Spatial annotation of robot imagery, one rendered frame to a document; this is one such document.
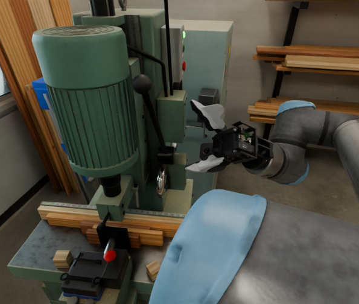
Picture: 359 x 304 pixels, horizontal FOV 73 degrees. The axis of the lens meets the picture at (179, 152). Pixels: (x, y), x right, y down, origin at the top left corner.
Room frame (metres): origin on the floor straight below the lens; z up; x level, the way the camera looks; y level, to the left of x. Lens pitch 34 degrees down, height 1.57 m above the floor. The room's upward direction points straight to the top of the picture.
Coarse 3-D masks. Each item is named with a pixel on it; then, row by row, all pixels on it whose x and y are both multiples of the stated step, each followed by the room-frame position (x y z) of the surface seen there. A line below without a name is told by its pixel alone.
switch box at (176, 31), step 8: (176, 24) 0.86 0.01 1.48; (160, 32) 0.79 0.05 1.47; (176, 32) 0.78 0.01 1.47; (176, 40) 0.78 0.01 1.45; (176, 48) 0.78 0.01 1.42; (176, 56) 0.78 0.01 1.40; (176, 64) 0.78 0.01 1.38; (168, 72) 0.78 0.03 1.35; (176, 72) 0.78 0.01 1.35; (168, 80) 0.78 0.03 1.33; (176, 80) 0.78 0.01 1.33
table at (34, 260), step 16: (48, 224) 0.55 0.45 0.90; (32, 240) 0.49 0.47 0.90; (48, 240) 0.49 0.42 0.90; (64, 240) 0.49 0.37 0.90; (80, 240) 0.49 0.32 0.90; (16, 256) 0.43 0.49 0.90; (32, 256) 0.43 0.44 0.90; (48, 256) 0.43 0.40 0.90; (144, 256) 0.43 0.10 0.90; (160, 256) 0.43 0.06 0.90; (16, 272) 0.40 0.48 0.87; (32, 272) 0.39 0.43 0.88; (48, 272) 0.39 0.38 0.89; (64, 272) 0.38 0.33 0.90; (144, 272) 0.38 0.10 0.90; (144, 288) 0.35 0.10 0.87
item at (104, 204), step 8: (128, 176) 0.61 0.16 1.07; (128, 184) 0.57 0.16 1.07; (128, 192) 0.55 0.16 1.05; (104, 200) 0.50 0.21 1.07; (112, 200) 0.50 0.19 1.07; (120, 200) 0.50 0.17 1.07; (128, 200) 0.54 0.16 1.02; (104, 208) 0.48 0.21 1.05; (112, 208) 0.48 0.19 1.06; (120, 208) 0.48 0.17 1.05; (104, 216) 0.48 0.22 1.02; (112, 216) 0.48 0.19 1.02; (120, 216) 0.48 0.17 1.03
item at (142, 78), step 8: (136, 80) 0.42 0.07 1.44; (144, 80) 0.42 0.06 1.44; (136, 88) 0.42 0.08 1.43; (144, 88) 0.42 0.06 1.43; (144, 96) 0.44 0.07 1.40; (152, 104) 0.47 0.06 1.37; (152, 112) 0.48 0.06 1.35; (152, 120) 0.50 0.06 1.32; (160, 136) 0.55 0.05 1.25; (160, 144) 0.59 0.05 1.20; (160, 152) 0.64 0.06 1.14; (168, 152) 0.63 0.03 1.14; (160, 160) 0.63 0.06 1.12; (168, 160) 0.62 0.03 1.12
